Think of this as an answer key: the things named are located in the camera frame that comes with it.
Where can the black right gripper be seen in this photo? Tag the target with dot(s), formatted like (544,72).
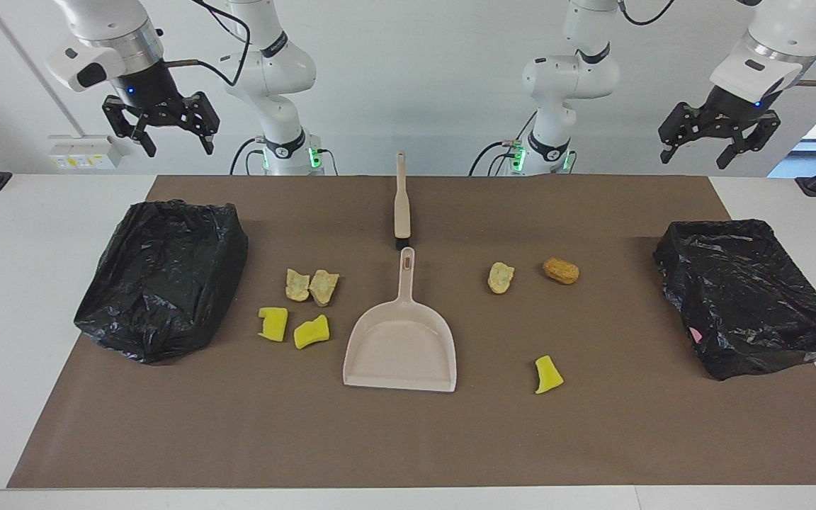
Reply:
(146,92)

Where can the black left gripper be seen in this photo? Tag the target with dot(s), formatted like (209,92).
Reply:
(730,110)

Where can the brown fried nugget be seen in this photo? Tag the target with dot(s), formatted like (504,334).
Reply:
(561,270)

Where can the torn bread piece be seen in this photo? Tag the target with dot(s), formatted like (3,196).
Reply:
(324,287)
(297,285)

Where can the yellow sponge piece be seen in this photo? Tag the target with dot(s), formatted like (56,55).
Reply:
(311,333)
(547,375)
(275,324)

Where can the beige hand brush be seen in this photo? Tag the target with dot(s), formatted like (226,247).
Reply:
(402,212)

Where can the bread piece with orange crust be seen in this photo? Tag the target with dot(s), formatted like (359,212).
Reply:
(500,278)

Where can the beige plastic dustpan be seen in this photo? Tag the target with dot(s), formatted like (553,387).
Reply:
(401,354)

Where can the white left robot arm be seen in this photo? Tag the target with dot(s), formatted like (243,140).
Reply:
(571,71)

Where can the black bag lined bin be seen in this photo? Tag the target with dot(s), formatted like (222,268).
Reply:
(741,297)
(160,283)

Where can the brown table mat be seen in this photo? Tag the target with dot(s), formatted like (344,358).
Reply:
(408,439)

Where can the white wall socket box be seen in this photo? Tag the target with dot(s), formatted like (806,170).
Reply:
(82,152)

